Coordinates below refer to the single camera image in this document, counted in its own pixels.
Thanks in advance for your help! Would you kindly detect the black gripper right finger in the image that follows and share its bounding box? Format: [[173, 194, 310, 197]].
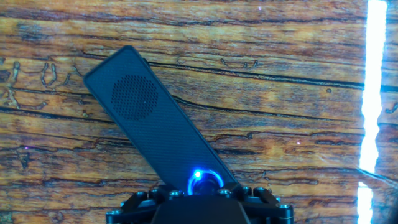
[[216, 183, 295, 224]]

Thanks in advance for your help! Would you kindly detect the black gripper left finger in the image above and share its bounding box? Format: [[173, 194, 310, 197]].
[[105, 184, 187, 224]]

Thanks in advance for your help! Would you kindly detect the black bar speaker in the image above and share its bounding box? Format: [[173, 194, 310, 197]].
[[83, 45, 239, 195]]

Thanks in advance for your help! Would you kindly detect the wood grain table mat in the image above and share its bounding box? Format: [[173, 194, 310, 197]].
[[0, 0, 398, 224]]

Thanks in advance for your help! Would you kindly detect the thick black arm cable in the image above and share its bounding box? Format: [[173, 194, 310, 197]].
[[384, 198, 398, 224]]

